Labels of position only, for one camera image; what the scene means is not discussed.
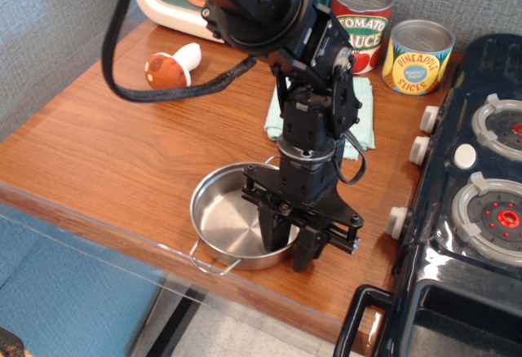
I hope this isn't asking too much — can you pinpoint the black toy stove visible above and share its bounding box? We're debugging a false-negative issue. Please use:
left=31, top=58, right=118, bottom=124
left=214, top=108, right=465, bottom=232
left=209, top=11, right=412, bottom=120
left=334, top=33, right=521, bottom=356

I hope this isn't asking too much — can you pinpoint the stainless steel pot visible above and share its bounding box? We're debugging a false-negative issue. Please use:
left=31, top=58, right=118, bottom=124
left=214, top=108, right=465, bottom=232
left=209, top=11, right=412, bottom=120
left=189, top=162, right=299, bottom=276

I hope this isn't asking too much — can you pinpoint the tomato sauce can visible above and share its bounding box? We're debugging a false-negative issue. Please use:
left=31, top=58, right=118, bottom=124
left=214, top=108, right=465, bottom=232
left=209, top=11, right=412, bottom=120
left=331, top=0, right=394, bottom=75

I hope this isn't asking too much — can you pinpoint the plush brown mushroom toy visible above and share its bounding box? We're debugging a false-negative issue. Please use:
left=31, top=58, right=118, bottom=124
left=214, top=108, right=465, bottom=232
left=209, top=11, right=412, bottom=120
left=144, top=42, right=201, bottom=89

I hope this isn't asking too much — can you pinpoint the clear acrylic table guard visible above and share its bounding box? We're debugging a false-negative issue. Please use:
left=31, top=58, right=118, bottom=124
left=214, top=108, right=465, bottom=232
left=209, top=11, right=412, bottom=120
left=1, top=206, right=334, bottom=356

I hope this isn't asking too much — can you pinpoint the orange object bottom left corner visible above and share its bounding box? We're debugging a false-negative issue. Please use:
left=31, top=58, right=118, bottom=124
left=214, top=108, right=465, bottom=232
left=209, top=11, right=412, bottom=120
left=0, top=328, right=25, bottom=357

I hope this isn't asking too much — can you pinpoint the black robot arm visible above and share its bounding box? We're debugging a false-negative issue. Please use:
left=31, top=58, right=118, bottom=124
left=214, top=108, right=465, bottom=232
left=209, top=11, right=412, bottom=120
left=201, top=0, right=363, bottom=272

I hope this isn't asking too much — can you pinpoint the black braided cable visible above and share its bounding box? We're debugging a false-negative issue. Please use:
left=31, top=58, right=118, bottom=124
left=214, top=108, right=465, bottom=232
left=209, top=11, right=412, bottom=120
left=100, top=0, right=259, bottom=104

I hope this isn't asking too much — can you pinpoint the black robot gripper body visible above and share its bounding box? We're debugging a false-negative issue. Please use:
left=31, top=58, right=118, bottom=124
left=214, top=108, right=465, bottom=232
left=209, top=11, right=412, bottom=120
left=242, top=140, right=364, bottom=253

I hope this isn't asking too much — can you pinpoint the pineapple slices can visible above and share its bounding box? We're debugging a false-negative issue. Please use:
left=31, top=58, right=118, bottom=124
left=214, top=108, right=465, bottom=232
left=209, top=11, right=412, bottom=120
left=382, top=19, right=455, bottom=95

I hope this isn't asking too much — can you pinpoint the light blue folded cloth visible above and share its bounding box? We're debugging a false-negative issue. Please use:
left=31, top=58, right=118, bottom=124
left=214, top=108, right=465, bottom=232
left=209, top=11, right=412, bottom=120
left=264, top=77, right=375, bottom=151

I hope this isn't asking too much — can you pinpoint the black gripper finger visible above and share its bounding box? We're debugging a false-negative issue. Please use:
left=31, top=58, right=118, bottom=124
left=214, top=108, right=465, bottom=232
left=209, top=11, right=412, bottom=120
left=293, top=227, right=327, bottom=272
left=259, top=204, right=291, bottom=253

